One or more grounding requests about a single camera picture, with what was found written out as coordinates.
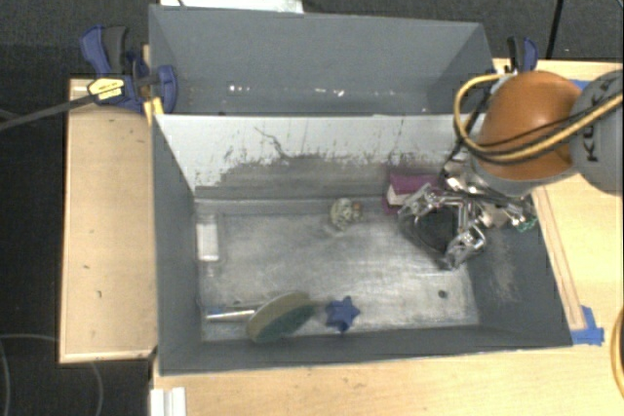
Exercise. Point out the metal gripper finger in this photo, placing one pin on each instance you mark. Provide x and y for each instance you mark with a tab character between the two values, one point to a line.
419	205
463	246

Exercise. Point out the purple box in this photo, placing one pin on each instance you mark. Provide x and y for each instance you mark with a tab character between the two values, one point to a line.
404	186

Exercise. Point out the black rounded object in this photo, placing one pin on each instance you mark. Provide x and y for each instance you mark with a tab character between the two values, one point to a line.
436	229

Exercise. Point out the pale speckled ball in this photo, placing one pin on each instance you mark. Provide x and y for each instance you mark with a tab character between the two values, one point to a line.
341	213

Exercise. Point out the blue star toy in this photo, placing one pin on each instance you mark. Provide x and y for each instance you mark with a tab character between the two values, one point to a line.
342	313

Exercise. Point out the grey metal bin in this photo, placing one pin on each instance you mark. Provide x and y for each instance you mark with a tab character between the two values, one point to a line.
312	63

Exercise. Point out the yellow and green round sponge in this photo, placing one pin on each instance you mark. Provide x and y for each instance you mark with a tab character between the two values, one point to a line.
280	317

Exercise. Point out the silver metal rod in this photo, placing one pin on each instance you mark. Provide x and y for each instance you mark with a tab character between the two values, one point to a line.
229	315

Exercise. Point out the pale wood board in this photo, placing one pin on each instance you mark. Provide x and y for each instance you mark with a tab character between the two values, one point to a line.
107	229

